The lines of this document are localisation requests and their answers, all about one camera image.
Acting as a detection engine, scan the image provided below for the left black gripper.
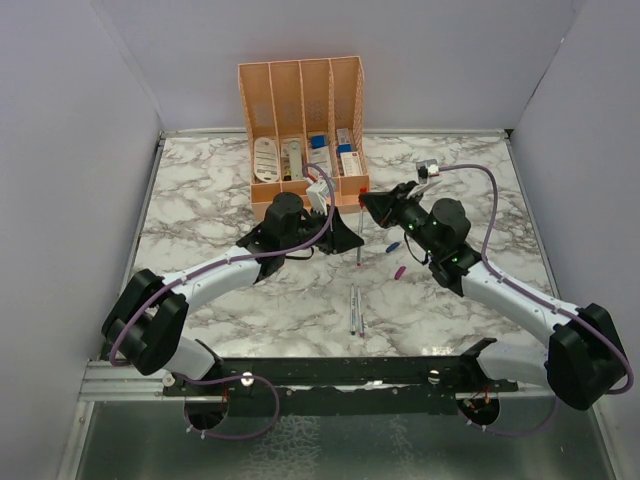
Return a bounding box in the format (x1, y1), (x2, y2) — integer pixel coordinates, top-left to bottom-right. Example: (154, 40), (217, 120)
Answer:
(282, 204), (364, 256)

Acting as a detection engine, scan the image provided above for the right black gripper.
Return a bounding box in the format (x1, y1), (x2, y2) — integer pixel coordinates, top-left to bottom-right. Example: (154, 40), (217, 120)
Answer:
(360, 181), (441, 258)

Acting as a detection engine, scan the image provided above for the red whiteboard marker pen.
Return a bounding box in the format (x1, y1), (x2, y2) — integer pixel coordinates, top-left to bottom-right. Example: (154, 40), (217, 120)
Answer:
(356, 207), (364, 267)

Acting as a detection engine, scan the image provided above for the blue pen cap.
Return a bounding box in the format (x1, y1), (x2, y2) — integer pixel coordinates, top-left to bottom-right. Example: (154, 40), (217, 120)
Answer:
(385, 242), (400, 253)

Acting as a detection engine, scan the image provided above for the blue whiteboard marker pen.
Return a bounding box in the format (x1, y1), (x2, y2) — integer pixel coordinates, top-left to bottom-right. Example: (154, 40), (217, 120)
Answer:
(349, 284), (357, 336)

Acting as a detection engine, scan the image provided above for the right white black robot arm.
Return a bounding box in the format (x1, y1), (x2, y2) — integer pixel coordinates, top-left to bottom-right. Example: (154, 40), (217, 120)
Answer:
(359, 182), (627, 410)

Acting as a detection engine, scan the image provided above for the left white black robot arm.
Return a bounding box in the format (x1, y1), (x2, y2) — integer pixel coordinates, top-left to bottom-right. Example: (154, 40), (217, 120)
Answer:
(101, 192), (364, 395)

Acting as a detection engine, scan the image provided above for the purple pen cap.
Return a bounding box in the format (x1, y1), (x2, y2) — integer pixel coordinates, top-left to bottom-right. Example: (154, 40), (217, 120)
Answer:
(394, 266), (406, 280)

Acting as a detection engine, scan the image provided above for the purple whiteboard marker pen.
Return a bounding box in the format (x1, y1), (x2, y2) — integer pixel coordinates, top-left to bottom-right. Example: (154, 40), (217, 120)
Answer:
(356, 286), (365, 338)

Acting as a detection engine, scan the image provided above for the white red box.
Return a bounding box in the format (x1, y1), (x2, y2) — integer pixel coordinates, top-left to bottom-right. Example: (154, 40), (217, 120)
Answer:
(336, 128), (363, 176)

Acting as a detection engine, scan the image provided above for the white blue box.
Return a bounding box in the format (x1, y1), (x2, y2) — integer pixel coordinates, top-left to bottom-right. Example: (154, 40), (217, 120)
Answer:
(307, 131), (333, 176)

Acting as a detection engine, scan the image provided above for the grey stapler tool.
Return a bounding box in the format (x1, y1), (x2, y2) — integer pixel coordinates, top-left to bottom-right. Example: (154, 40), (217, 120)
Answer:
(287, 140), (304, 181)

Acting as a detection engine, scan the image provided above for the white oval package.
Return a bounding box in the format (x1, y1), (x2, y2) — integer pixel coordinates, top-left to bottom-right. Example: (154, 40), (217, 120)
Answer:
(253, 137), (280, 183)

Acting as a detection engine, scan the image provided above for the peach desk organizer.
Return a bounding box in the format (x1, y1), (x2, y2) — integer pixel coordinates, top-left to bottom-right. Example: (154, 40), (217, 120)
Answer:
(238, 56), (370, 219)

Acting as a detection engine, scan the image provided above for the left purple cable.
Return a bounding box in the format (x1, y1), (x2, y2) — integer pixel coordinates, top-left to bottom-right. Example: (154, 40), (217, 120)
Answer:
(108, 164), (337, 441)

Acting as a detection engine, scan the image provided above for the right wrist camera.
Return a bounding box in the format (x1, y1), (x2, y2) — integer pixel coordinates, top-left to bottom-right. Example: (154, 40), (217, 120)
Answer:
(408, 159), (441, 198)

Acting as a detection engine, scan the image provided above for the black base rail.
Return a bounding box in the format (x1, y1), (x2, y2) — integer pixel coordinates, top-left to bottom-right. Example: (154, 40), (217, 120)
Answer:
(163, 340), (518, 417)

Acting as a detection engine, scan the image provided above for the aluminium frame rail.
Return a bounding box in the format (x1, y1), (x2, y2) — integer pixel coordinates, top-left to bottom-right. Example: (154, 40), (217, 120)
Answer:
(79, 361), (164, 402)

